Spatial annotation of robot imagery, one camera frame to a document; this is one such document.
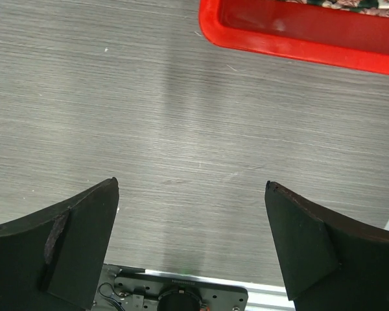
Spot red plastic bin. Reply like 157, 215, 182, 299
198, 1, 389, 75

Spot floral rose necktie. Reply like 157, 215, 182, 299
289, 0, 389, 18

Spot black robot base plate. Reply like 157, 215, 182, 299
92, 264, 248, 310

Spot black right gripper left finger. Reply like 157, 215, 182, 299
0, 178, 119, 310

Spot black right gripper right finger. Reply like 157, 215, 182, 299
265, 181, 389, 311

